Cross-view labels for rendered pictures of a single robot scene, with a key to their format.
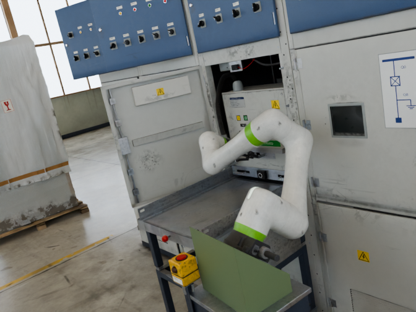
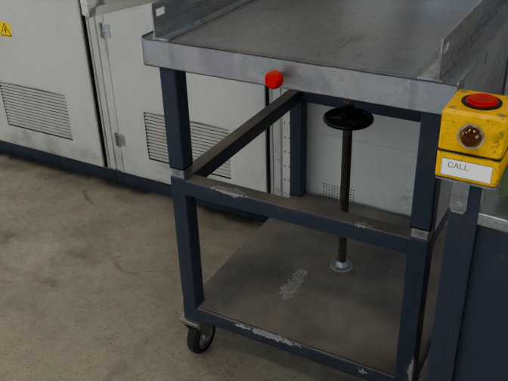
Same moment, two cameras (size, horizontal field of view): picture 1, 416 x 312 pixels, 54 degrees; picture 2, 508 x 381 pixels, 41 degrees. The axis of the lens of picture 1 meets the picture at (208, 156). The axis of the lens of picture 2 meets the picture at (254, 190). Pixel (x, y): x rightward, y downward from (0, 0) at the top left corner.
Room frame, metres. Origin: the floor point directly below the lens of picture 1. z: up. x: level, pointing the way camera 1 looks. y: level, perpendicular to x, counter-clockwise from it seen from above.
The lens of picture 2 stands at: (0.85, 0.76, 1.23)
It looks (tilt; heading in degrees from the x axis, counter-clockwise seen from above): 30 degrees down; 337
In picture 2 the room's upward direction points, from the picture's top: 2 degrees counter-clockwise
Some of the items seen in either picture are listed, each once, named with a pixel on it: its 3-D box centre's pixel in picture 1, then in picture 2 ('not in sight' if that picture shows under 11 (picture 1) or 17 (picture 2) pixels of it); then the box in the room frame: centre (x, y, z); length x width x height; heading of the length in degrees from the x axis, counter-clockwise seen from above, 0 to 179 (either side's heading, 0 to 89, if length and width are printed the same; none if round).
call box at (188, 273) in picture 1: (184, 268); (476, 137); (1.47, 0.18, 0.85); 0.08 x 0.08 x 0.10; 38
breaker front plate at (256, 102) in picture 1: (257, 132); not in sight; (2.32, -0.31, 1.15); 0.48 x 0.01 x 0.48; 38
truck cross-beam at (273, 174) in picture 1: (265, 172); not in sight; (2.33, -0.32, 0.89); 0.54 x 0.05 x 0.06; 38
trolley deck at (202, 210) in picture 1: (220, 209); (352, 23); (2.09, 0.00, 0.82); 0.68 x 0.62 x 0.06; 128
